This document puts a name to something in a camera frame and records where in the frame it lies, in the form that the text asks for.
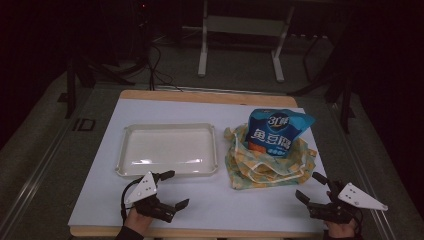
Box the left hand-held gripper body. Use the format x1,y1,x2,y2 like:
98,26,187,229
123,171,177,224

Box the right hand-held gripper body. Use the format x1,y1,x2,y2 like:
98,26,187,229
307,181,389,224

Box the white plastic tray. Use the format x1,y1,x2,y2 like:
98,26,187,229
115,122,220,178

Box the patterned cloth bag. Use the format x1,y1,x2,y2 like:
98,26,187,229
223,123,318,191

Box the blue snack bag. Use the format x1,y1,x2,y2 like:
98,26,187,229
245,107,317,159

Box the person's right hand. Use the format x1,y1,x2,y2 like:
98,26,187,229
323,190,359,240

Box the person's left hand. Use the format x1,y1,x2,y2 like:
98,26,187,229
123,207,156,237

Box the black stand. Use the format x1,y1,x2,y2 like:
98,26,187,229
57,56,136,120
287,33,356,135

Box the white metal stand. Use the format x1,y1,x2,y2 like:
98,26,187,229
197,0,296,84

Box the black cable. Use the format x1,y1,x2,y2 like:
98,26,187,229
119,177,145,225
351,207,365,236

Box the black floor cables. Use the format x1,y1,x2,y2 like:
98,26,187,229
133,3,184,92

